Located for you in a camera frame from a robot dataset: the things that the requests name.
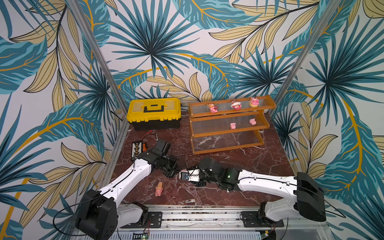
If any pink yellow figure toy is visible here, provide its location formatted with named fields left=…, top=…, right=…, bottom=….
left=208, top=103, right=218, bottom=114

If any pink strawberry cake figure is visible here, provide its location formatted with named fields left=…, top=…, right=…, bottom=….
left=231, top=100, right=242, bottom=111

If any pink round pig figure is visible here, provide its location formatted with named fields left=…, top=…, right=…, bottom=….
left=249, top=97, right=259, bottom=108

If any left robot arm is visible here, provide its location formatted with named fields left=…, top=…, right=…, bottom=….
left=75, top=140, right=178, bottom=240

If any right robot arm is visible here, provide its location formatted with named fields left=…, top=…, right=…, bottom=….
left=189, top=158, right=326, bottom=222

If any yellow black toolbox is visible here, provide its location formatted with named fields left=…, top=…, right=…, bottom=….
left=127, top=98, right=182, bottom=131

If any orange clear plastic shelf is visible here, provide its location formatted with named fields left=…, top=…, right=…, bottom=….
left=189, top=95, right=276, bottom=155

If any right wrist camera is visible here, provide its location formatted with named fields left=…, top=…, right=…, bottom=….
left=179, top=169, right=200, bottom=182

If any aluminium mounting rail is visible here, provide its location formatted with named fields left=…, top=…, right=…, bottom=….
left=70, top=204, right=334, bottom=240

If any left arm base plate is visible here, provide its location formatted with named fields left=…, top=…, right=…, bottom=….
left=122, top=212, right=163, bottom=229

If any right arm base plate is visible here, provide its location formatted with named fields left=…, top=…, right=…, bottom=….
left=240, top=211, right=285, bottom=228

